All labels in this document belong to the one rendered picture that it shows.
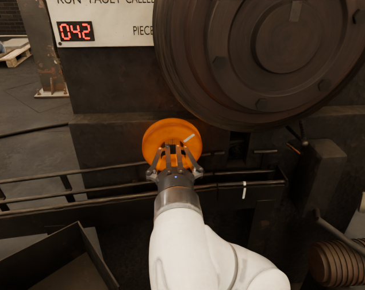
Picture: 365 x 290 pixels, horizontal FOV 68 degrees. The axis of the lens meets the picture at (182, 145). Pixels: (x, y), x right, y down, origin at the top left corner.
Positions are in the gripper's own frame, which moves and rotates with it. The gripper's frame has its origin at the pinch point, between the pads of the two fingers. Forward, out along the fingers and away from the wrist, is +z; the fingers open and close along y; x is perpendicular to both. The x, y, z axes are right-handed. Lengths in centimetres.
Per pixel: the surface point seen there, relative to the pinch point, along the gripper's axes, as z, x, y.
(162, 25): -1.6, 28.4, -1.3
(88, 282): -23.7, -22.5, -21.0
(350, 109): 9, 2, 53
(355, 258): -18, -31, 51
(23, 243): 35, -86, -80
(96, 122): 7.1, 2.3, -20.2
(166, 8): -1.4, 31.2, -0.3
